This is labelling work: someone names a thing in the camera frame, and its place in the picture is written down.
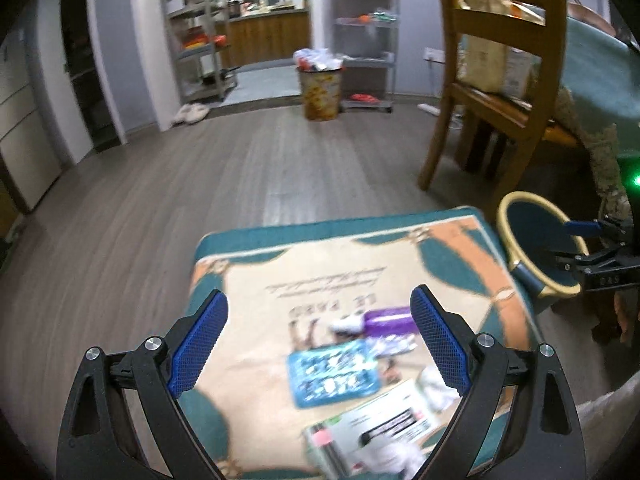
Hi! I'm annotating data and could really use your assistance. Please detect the white paper bag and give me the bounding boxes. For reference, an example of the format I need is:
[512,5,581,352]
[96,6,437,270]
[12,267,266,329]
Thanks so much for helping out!
[502,47,538,101]

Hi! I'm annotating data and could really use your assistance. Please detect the blue blister pack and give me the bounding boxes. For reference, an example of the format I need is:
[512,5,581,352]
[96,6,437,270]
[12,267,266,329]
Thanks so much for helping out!
[285,339,382,409]

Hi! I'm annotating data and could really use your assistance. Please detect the small purple wrapper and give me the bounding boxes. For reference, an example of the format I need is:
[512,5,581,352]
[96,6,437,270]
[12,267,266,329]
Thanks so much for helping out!
[364,306,418,339]

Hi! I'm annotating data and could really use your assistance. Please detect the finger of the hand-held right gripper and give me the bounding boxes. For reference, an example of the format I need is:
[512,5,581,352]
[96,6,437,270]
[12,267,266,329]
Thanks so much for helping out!
[562,215,640,251]
[512,249,623,302]

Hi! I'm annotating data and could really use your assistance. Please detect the floral patterned trash can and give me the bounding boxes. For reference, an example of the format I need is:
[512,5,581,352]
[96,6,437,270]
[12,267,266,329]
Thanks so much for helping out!
[297,67,345,122]

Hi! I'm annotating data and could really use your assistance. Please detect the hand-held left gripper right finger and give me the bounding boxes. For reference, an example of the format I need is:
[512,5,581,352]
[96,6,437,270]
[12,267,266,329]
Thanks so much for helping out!
[409,284,586,480]

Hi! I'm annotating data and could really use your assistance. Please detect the white box with black label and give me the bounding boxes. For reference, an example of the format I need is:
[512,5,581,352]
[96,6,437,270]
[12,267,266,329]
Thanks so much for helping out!
[301,377,446,478]

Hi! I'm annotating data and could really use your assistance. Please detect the wooden chair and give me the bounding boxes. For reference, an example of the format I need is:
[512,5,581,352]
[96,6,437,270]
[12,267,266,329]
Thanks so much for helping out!
[417,0,583,211]

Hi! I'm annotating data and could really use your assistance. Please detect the grey shelf cart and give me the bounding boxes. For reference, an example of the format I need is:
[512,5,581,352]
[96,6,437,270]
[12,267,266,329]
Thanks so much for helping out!
[331,0,401,111]

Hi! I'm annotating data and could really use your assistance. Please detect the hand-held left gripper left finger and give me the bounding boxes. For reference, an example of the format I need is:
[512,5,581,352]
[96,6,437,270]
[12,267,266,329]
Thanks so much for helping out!
[56,289,230,480]

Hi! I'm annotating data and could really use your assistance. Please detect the white refrigerator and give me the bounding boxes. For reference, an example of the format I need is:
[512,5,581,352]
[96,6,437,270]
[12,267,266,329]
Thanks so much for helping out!
[0,30,63,211]

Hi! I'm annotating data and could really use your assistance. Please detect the golden box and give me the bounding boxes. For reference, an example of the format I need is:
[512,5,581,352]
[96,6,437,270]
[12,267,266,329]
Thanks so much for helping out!
[452,0,546,26]

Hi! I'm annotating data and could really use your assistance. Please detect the silver foil scrap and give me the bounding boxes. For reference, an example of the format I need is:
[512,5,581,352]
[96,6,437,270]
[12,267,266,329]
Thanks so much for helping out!
[372,335,420,358]

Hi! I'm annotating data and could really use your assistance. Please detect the clear plastic wrapper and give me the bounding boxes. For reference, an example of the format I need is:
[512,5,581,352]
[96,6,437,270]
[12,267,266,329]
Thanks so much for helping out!
[417,365,462,413]

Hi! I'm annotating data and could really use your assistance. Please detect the beige paper bag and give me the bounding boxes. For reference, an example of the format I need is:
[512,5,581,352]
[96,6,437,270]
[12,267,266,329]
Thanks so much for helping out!
[457,35,508,93]

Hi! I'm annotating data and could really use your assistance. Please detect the table with green tablecloth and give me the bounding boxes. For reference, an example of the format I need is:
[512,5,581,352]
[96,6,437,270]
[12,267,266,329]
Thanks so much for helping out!
[530,15,640,221]

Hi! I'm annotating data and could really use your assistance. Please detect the metal shelf rack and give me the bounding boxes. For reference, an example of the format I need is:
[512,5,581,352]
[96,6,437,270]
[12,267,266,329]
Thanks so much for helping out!
[160,0,236,103]

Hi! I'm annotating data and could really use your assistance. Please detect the person's right hand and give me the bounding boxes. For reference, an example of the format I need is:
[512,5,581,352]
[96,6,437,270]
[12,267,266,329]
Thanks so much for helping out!
[616,291,640,345]

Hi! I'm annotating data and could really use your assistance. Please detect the wooden kitchen counter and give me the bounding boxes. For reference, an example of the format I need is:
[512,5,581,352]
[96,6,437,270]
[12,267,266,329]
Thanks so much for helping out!
[227,7,311,68]

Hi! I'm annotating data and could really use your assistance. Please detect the white plastic bags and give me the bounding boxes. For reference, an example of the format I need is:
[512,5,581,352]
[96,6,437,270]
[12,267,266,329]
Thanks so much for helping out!
[294,47,346,73]

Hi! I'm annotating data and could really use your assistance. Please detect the printed stool cushion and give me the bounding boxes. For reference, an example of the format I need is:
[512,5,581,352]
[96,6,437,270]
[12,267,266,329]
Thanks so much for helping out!
[177,205,543,480]

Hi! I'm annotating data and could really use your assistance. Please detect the white door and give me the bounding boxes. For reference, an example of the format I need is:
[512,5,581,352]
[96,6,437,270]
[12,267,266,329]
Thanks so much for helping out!
[37,0,96,163]

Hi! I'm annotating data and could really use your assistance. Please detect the dark blue yellow-rimmed bin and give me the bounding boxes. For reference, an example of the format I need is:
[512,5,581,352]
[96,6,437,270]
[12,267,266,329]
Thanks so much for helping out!
[496,191,591,301]

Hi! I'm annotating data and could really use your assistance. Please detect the light grey cloth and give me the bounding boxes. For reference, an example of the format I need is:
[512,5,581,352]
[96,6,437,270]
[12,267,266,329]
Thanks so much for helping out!
[574,385,640,480]

